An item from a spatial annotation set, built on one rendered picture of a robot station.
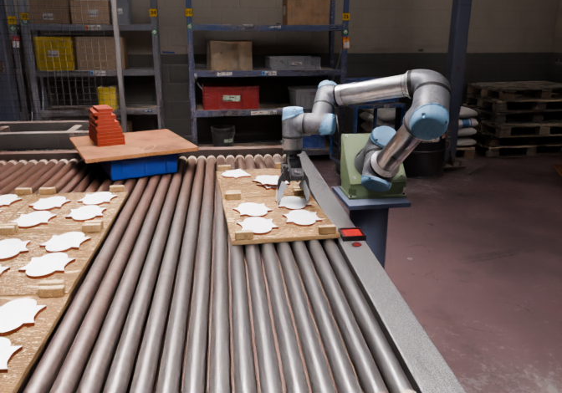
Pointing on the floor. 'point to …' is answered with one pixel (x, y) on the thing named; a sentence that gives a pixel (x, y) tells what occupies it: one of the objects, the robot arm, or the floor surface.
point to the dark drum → (423, 152)
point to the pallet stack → (516, 117)
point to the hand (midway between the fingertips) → (293, 202)
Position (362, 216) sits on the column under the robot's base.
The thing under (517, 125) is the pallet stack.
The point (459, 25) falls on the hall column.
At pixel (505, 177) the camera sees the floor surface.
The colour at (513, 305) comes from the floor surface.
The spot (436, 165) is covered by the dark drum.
